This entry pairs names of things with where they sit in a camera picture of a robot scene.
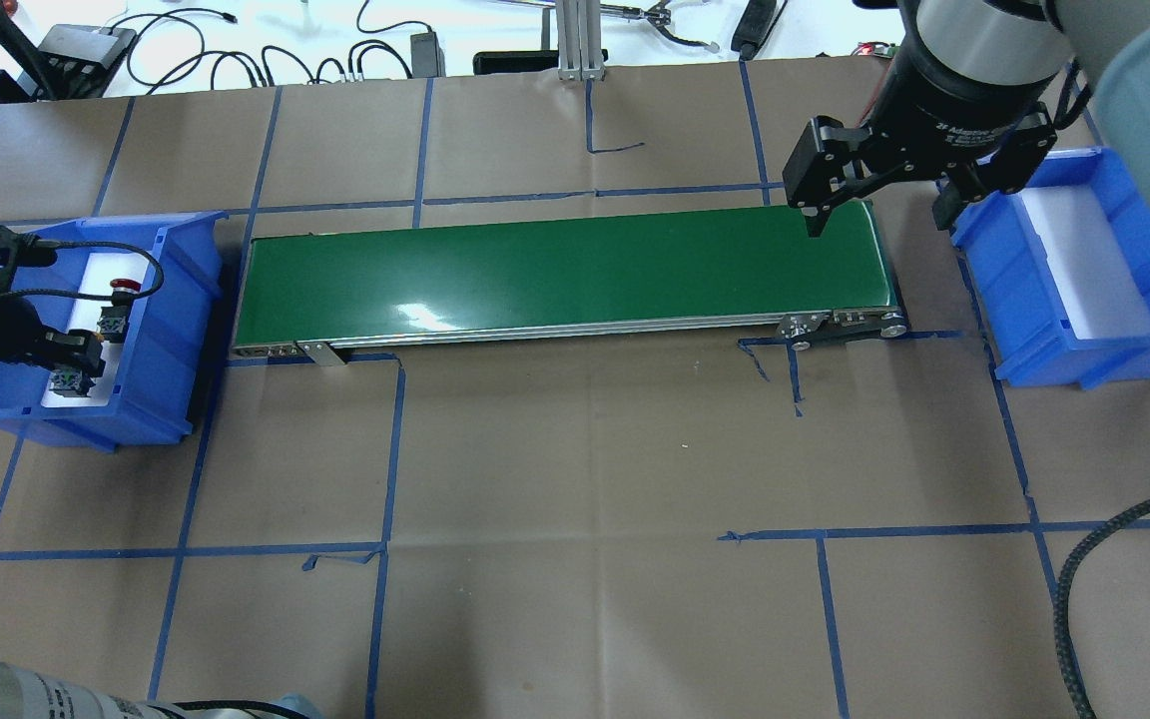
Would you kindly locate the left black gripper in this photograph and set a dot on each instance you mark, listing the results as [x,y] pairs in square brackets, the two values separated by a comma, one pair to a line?
[8,338]

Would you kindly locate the aluminium frame post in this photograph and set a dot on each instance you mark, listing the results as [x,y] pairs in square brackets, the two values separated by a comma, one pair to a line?
[579,41]

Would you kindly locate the yellow push button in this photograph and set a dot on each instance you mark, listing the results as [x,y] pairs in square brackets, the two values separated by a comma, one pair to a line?
[70,382]

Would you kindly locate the green conveyor belt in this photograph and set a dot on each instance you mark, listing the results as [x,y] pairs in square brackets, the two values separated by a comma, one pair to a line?
[315,294]

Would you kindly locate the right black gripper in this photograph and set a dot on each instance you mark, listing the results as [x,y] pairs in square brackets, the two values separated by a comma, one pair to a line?
[944,105]

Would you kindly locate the black power adapter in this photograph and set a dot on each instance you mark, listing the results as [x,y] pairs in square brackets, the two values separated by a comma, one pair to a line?
[426,55]

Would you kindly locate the bin white foam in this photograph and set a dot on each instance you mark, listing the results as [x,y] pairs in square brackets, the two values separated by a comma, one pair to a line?
[100,269]
[1086,263]

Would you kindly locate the right bin white foam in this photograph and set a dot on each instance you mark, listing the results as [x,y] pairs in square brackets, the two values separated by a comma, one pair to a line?
[1086,263]

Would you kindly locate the left bin white foam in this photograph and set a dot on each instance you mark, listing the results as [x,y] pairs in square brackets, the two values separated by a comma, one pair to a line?
[100,269]

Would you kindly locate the left blue bin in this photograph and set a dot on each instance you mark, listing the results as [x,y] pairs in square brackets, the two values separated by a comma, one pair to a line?
[164,344]

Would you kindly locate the right blue bin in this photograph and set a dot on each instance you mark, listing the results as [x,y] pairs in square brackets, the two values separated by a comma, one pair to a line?
[1027,319]

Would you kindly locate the red push button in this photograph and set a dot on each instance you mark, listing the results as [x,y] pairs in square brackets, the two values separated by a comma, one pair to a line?
[115,317]

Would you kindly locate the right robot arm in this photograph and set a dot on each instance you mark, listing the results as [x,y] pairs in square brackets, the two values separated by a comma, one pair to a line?
[1093,55]

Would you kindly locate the blue bin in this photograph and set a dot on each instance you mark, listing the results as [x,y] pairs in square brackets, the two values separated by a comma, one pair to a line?
[1027,319]
[164,344]

